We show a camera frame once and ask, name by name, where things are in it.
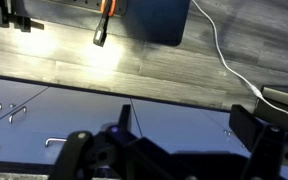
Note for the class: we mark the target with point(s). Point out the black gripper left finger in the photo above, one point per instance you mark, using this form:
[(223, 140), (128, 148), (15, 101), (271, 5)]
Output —
[(74, 150)]

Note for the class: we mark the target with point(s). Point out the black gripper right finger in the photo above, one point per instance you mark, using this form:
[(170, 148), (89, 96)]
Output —
[(267, 150)]

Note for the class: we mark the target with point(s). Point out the blue cabinet front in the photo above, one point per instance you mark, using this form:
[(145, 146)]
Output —
[(67, 113), (7, 93), (177, 130)]

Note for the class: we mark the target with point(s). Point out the beige black box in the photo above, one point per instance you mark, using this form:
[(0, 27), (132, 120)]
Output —
[(284, 96)]

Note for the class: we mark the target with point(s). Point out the orange black clamp tool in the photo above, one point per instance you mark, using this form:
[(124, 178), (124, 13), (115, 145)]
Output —
[(102, 28)]

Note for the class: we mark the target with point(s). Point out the dark blue panel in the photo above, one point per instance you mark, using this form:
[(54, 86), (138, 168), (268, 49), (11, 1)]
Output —
[(157, 20)]

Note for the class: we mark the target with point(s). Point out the black clamp bracket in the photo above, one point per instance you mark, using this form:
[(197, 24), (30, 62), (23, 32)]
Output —
[(4, 13)]

